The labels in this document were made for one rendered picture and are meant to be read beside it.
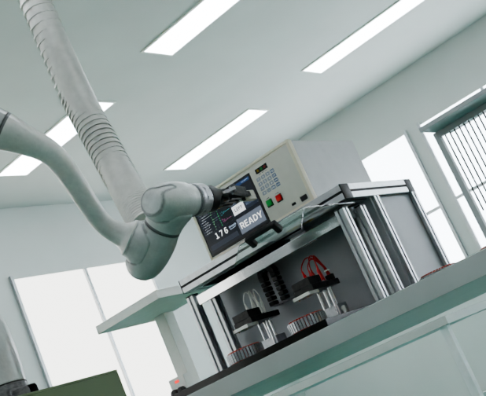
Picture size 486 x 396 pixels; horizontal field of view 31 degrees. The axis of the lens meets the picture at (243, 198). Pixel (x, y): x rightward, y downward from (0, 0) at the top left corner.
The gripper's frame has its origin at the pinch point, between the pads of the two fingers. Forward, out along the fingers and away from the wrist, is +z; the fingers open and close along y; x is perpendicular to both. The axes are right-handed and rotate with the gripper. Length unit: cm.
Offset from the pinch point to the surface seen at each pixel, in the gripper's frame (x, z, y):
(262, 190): 1.6, 9.8, -0.6
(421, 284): -48, -29, 53
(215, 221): 1.5, 9.8, -21.4
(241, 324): -32.3, 1.4, -21.2
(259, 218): -5.4, 9.7, -5.8
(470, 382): -87, 291, -104
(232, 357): -40.6, -8.5, -21.2
